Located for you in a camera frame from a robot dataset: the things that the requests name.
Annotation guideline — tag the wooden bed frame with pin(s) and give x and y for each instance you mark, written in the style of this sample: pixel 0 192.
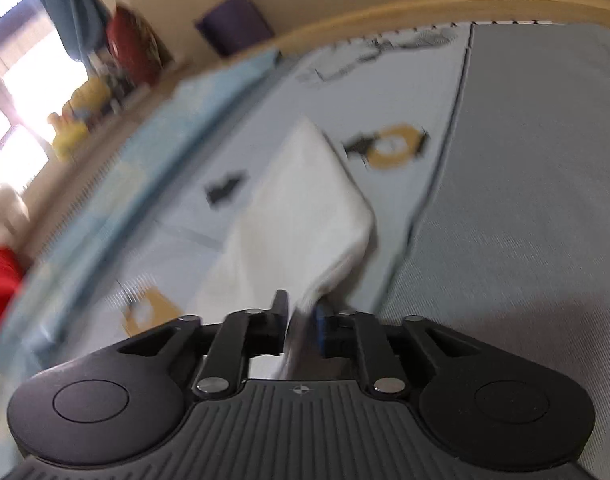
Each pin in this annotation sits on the wooden bed frame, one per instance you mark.
pixel 435 7

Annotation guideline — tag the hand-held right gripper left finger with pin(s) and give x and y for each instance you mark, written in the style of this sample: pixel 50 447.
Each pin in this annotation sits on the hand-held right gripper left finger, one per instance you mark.
pixel 282 316

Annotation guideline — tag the yellow plush toy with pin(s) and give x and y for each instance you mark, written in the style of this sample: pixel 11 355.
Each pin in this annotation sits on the yellow plush toy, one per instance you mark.
pixel 77 115

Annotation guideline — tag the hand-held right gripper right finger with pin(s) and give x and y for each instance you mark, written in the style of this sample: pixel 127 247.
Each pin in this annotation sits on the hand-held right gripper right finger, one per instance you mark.
pixel 321 325

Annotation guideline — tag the cream towel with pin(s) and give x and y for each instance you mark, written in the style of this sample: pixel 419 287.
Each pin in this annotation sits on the cream towel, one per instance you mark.
pixel 5 212

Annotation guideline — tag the white garment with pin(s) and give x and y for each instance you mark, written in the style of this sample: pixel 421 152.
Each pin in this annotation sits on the white garment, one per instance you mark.
pixel 305 210

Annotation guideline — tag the grey woven mat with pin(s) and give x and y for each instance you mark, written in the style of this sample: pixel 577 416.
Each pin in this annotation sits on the grey woven mat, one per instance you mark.
pixel 525 185

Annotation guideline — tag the dark red bag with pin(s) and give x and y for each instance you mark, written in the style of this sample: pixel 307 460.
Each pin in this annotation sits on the dark red bag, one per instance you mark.
pixel 135 45

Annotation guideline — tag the blue curtain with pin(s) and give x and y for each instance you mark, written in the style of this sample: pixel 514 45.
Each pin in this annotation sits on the blue curtain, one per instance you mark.
pixel 70 5

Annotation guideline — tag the light blue patterned quilt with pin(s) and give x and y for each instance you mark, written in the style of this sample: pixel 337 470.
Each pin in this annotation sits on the light blue patterned quilt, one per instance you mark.
pixel 220 90

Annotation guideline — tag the light blue printed bed sheet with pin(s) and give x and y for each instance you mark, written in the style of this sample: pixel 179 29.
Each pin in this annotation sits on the light blue printed bed sheet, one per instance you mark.
pixel 385 90

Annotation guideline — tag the purple cushion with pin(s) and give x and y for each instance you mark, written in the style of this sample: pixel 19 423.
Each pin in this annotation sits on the purple cushion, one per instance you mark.
pixel 235 22

